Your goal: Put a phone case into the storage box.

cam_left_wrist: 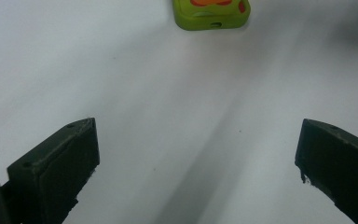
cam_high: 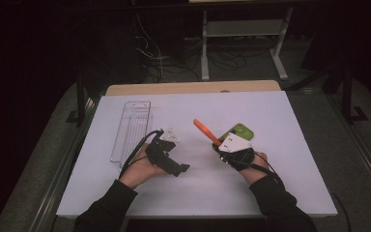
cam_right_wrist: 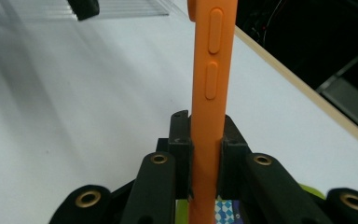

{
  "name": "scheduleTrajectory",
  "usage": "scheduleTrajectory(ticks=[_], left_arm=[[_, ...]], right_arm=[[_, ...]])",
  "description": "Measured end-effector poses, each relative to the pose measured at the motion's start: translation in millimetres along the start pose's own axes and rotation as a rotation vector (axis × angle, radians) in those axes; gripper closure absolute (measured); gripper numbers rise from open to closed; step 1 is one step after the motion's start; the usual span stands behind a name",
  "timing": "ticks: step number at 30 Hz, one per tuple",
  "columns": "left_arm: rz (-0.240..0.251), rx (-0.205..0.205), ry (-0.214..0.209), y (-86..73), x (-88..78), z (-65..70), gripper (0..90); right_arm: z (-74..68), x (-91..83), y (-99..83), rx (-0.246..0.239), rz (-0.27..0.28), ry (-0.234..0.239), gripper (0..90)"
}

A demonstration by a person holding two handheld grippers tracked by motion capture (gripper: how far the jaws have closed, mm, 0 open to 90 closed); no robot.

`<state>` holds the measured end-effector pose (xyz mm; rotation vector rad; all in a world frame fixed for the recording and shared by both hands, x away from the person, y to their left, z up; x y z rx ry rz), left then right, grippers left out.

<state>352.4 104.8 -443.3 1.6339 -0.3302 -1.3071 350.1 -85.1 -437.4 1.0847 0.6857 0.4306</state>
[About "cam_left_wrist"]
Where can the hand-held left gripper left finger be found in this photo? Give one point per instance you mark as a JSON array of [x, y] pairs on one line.
[[52, 174]]

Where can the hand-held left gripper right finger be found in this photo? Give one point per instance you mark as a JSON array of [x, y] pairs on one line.
[[341, 168]]

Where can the green cartoon phone case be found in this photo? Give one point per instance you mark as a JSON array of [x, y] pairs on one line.
[[211, 17]]

